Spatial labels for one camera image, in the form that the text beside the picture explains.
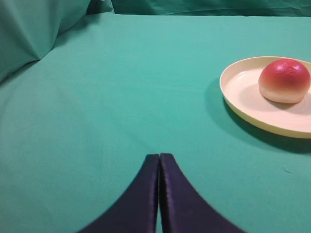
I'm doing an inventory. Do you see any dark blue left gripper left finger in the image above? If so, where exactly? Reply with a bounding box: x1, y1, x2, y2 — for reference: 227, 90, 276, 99
80, 154, 159, 233

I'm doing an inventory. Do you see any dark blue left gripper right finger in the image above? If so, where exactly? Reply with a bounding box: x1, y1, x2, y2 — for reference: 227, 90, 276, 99
159, 153, 244, 233

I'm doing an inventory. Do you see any round glazed bread bun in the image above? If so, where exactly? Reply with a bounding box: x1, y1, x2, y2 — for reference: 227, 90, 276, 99
258, 59, 311, 104

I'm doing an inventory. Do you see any pale yellow plate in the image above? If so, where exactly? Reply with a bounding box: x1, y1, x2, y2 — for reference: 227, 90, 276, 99
219, 56, 311, 139

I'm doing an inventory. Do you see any green tablecloth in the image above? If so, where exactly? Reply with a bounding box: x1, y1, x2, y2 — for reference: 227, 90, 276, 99
0, 13, 311, 233

